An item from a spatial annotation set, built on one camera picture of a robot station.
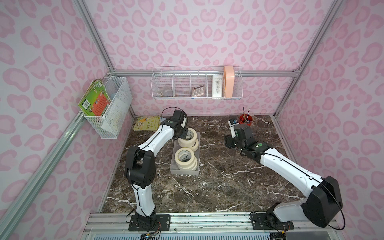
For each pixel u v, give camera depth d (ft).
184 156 2.99
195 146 3.22
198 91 3.10
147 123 3.81
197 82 3.29
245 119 3.41
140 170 1.68
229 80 2.72
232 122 2.34
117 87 2.65
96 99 2.36
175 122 2.40
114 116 2.75
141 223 2.18
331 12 2.33
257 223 2.39
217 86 3.04
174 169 2.99
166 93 3.04
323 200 1.31
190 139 2.97
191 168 2.81
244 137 1.98
